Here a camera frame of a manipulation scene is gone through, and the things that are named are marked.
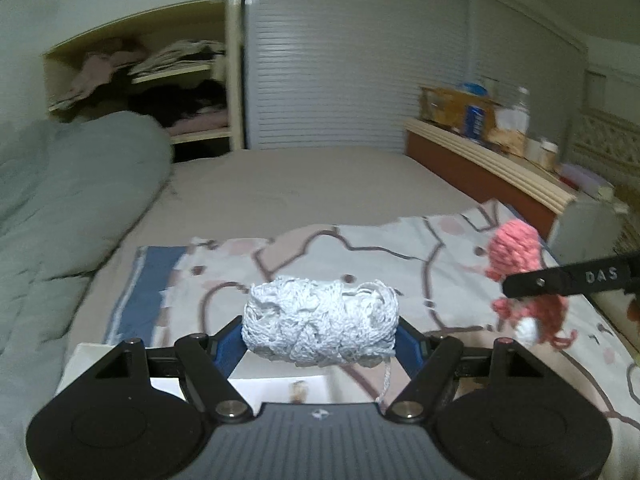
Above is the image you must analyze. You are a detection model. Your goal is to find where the cartoon cat print blanket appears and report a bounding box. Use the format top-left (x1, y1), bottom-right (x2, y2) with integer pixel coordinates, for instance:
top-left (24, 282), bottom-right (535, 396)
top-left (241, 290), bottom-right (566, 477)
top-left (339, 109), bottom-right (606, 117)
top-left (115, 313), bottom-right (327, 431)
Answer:
top-left (162, 199), bottom-right (640, 451)

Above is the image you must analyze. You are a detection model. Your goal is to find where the grey quilted duvet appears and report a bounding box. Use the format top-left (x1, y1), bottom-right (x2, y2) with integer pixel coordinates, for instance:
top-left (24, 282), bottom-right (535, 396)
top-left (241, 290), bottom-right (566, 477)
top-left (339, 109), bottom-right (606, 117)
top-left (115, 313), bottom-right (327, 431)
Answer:
top-left (1, 112), bottom-right (171, 479)

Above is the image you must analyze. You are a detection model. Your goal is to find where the wooden bed headboard shelf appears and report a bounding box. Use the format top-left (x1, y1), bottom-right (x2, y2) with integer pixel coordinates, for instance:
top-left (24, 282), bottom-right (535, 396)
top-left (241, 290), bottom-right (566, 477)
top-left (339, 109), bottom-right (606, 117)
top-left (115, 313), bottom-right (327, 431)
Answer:
top-left (405, 118), bottom-right (576, 240)

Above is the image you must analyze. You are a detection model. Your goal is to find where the white shallow cardboard box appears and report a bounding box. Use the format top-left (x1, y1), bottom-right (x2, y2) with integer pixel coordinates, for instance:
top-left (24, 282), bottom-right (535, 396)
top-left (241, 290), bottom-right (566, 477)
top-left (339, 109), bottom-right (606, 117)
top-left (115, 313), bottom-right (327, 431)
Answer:
top-left (34, 341), bottom-right (381, 480)

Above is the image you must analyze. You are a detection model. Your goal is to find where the pile of clothes on shelf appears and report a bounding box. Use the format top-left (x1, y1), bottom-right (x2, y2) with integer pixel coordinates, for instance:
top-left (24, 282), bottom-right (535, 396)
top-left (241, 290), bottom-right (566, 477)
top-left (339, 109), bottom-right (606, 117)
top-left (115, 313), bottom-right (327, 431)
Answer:
top-left (49, 38), bottom-right (230, 136)

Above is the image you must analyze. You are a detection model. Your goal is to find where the yellow snack box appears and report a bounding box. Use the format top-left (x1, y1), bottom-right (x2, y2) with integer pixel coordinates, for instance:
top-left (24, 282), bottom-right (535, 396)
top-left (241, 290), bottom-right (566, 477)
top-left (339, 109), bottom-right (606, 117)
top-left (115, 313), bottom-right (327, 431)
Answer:
top-left (419, 84), bottom-right (497, 134)

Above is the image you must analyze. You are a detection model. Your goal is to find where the white tissue pack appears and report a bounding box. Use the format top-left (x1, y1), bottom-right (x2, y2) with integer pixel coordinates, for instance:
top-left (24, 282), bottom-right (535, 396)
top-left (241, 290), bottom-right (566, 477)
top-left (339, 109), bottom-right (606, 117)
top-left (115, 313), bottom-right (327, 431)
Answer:
top-left (495, 107), bottom-right (526, 145)

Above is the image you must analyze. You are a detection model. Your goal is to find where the oval wooden box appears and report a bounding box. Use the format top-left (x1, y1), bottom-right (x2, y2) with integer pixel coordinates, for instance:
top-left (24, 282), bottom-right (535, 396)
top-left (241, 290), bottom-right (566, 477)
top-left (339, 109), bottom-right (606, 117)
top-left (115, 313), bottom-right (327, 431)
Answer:
top-left (288, 380), bottom-right (309, 404)

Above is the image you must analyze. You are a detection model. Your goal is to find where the small white jar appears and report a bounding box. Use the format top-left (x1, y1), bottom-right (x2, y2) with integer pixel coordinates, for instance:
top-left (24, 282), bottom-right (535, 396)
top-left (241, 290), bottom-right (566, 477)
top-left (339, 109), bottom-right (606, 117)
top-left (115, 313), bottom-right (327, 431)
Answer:
top-left (538, 140), bottom-right (559, 172)

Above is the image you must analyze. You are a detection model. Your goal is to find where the white grey yarn ball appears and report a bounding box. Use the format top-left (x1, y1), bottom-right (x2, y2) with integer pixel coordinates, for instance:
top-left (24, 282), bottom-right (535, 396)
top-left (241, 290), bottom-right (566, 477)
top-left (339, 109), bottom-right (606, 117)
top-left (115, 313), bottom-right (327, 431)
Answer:
top-left (241, 275), bottom-right (402, 406)

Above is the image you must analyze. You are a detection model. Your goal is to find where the pink crochet octopus toy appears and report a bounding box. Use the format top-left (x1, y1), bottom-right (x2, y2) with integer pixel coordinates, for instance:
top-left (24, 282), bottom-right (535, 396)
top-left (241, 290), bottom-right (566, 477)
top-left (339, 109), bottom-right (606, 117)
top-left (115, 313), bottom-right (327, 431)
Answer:
top-left (485, 219), bottom-right (577, 350)

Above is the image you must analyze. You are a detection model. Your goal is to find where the white side cabinet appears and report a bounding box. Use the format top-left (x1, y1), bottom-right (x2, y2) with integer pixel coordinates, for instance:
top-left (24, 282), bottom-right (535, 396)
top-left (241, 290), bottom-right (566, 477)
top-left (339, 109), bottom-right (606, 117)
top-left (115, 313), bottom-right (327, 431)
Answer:
top-left (547, 194), bottom-right (629, 264)

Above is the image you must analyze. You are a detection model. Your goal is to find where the cream open wardrobe shelf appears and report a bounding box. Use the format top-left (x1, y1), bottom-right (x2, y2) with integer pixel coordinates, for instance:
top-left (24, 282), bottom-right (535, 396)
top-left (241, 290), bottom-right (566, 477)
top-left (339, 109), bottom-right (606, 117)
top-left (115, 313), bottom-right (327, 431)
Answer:
top-left (42, 0), bottom-right (245, 154)

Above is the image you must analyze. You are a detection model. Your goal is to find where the patterned beige cushion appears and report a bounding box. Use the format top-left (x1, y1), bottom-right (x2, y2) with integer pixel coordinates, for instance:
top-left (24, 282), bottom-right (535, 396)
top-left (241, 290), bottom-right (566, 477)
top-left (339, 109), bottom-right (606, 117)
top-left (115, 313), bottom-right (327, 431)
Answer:
top-left (566, 110), bottom-right (639, 254)

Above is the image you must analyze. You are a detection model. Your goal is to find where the blue pepsi can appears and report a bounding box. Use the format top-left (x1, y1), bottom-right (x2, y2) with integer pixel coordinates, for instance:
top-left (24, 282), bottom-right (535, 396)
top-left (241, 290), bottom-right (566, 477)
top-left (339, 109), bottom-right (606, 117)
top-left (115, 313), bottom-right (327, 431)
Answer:
top-left (463, 105), bottom-right (485, 142)

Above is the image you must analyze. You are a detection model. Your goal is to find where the clear plastic water bottle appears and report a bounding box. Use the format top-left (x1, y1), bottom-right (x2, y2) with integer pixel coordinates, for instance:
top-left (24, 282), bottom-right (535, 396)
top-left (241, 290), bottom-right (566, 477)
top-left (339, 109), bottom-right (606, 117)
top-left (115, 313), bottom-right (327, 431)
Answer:
top-left (512, 87), bottom-right (530, 134)

